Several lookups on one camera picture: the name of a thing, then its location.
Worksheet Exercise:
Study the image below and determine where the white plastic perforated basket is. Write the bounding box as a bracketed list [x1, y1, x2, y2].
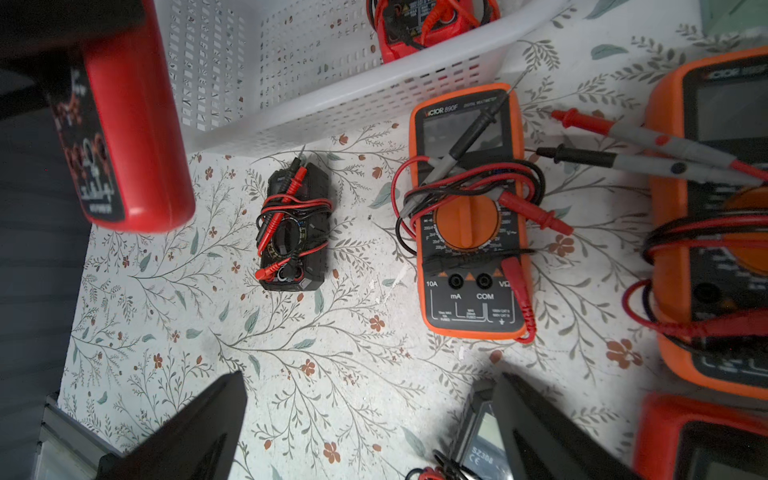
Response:
[155, 1, 564, 155]

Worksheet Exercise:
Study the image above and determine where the orange multimeter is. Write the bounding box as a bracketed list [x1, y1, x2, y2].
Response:
[539, 47, 767, 400]
[391, 71, 575, 345]

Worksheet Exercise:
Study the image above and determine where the small black multimeter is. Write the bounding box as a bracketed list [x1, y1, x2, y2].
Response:
[254, 153, 334, 292]
[405, 379, 513, 480]

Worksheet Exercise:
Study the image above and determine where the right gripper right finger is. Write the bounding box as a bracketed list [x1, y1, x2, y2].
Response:
[492, 373, 639, 479]

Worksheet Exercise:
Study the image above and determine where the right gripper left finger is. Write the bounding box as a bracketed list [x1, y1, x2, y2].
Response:
[98, 371, 247, 479]

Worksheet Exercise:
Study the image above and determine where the small black multimeter back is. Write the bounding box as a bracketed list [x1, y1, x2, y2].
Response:
[254, 153, 334, 292]

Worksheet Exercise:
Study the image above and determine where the small black multimeter front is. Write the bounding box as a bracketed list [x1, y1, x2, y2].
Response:
[405, 379, 513, 480]

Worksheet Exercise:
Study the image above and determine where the red multimeter with wound leads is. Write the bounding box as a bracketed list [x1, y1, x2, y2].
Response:
[366, 0, 501, 63]

